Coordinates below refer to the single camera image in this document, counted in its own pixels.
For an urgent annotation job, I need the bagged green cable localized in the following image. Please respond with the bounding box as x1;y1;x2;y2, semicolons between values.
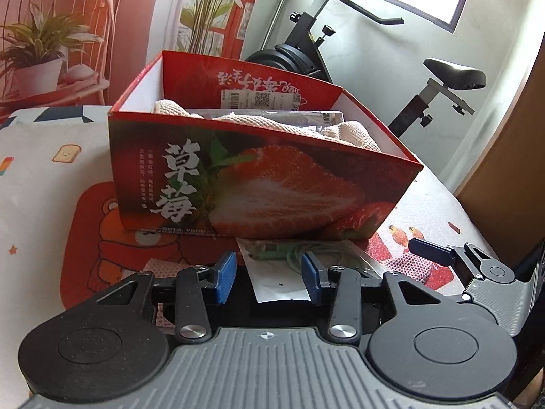
234;237;386;304

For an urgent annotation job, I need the living room scene backdrop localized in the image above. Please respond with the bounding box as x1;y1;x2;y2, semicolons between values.
1;0;256;118

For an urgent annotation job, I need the pink knitted cloth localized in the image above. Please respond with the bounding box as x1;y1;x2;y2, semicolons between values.
142;267;206;339

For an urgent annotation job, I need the wooden furniture panel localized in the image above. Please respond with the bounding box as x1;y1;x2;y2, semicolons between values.
456;59;544;266

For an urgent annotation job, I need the red strawberry cardboard box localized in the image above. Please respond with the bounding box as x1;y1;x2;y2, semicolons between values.
108;52;422;239

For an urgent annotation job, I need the red bear mat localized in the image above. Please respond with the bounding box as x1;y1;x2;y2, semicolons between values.
59;180;448;312

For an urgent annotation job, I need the cream knitted cloth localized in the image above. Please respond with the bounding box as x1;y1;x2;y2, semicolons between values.
151;100;380;152

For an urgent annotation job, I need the silver packet in box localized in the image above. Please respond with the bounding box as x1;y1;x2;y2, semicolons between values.
188;109;345;127

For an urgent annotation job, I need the white shipping label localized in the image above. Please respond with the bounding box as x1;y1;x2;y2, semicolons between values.
221;90;301;111

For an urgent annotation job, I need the white patterned bed sheet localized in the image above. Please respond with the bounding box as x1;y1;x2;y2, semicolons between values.
0;104;499;409

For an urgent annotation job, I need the black exercise bike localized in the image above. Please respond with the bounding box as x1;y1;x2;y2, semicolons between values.
244;0;488;140

